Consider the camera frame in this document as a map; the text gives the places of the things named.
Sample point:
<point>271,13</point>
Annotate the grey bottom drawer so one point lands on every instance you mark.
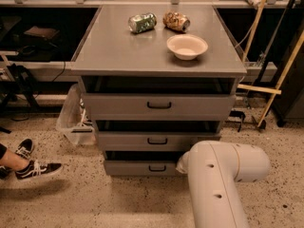
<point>141,168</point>

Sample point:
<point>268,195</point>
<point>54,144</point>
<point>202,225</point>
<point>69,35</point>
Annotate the grey drawer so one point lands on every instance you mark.
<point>154,107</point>
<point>141,168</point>
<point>151,141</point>

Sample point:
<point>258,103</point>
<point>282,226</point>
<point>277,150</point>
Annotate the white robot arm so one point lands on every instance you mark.
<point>213,169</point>

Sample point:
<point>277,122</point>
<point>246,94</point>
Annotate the grey drawer cabinet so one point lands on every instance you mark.
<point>113,60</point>

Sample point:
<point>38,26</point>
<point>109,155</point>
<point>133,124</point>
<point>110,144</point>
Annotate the grey top drawer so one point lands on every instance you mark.
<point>154,107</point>

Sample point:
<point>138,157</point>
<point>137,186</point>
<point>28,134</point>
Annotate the grey middle drawer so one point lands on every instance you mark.
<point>151,141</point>

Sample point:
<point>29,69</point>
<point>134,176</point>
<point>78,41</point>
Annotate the white paper bowl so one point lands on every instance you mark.
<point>186,46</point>

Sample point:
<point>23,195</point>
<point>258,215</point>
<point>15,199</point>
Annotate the clear plastic bin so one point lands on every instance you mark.
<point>72,121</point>

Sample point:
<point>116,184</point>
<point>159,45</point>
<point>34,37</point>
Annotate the black clamp on floor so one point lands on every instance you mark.
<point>238,114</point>

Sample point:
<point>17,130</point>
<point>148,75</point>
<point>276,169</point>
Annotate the crushed green soda can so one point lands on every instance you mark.
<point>142,22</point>

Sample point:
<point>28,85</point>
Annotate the crushed brown soda can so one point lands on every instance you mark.
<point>176,21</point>

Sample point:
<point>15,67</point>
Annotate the brown box on shelf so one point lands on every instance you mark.
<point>46,34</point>

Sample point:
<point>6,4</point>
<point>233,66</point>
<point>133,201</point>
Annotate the black white sneaker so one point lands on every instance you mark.
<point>36,170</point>

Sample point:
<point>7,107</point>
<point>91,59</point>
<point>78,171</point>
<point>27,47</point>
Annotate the person's lower leg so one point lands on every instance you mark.
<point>11,159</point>

